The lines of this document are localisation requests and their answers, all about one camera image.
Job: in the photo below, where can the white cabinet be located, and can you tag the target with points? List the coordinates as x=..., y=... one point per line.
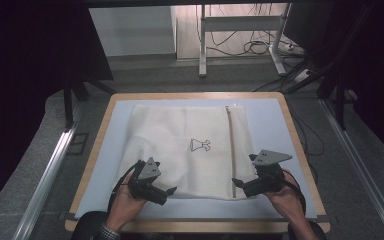
x=130, y=30

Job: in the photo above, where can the white power strip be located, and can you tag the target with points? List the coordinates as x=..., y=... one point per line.
x=302, y=76

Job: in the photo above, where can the black metal stand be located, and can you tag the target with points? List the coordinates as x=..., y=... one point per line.
x=68, y=106
x=340, y=110

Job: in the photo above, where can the white metal desk frame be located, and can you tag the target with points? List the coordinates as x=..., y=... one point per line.
x=240, y=23

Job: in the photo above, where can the white mesh laundry bag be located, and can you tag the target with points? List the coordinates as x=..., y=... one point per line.
x=186, y=166

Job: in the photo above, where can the person's right hand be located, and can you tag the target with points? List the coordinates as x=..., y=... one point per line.
x=288, y=203

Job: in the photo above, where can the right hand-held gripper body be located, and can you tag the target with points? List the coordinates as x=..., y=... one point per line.
x=268, y=176

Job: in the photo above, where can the person's left hand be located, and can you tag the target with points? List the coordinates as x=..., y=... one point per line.
x=125, y=206

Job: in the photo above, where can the light blue table mat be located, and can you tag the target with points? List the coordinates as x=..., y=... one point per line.
x=273, y=133

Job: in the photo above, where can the dark floor plate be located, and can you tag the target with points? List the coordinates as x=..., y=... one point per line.
x=78, y=144

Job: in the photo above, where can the dark curtain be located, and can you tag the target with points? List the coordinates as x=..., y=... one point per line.
x=20, y=83
x=380, y=66

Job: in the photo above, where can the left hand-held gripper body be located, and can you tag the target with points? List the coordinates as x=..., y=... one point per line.
x=148, y=173

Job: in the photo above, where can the wooden table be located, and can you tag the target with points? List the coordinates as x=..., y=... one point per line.
x=196, y=226

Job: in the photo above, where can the aluminium floor rail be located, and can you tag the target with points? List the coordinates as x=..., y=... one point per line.
x=46, y=180
x=363, y=173

